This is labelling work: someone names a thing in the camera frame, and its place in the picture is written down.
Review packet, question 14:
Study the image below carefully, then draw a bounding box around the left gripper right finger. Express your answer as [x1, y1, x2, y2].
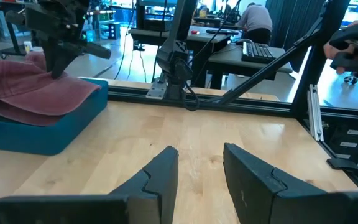
[223, 142, 358, 224]

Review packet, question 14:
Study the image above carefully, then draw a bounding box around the black aluminium rig frame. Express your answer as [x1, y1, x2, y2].
[107, 0, 358, 190]

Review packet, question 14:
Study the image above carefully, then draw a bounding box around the slim black keyboard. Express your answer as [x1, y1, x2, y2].
[206, 29, 239, 35]

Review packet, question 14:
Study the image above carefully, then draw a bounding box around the black box with white labels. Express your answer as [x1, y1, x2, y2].
[321, 119, 358, 166]

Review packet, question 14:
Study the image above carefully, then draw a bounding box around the grey desk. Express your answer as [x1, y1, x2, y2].
[128, 27, 229, 44]
[206, 43, 294, 90]

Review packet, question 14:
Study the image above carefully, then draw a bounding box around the person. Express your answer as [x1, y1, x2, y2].
[236, 2, 273, 44]

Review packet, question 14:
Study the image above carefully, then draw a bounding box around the blue plastic bin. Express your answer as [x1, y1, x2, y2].
[0, 77, 109, 156]

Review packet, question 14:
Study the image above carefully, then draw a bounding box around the black handheld controller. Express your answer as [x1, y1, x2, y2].
[328, 21, 358, 82]

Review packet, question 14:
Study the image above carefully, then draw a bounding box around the silver aluminium extrusion bar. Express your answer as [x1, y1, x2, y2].
[306, 83, 325, 142]

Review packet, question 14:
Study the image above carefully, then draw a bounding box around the dark folding curtain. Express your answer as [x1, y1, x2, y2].
[265, 0, 326, 52]

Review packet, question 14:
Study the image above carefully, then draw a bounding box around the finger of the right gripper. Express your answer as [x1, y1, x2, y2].
[55, 42, 73, 78]
[42, 40, 58, 78]

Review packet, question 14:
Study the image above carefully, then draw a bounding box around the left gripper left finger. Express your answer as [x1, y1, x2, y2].
[0, 145, 180, 224]

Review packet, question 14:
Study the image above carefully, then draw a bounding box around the person's hand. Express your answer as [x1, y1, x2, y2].
[323, 19, 358, 75]

